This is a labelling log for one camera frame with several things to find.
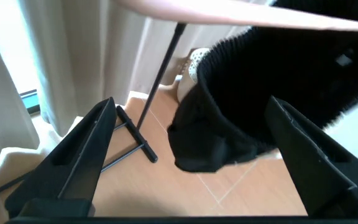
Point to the window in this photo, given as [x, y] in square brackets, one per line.
[11, 46]

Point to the black clothes rack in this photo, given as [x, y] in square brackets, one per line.
[135, 133]

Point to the pink clothes hanger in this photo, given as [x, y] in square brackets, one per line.
[213, 12]

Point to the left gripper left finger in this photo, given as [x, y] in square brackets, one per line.
[70, 177]

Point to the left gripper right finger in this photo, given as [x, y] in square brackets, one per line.
[322, 177]

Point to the black shorts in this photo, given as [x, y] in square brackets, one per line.
[259, 93]

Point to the white laundry basket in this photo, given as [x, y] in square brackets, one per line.
[194, 65]

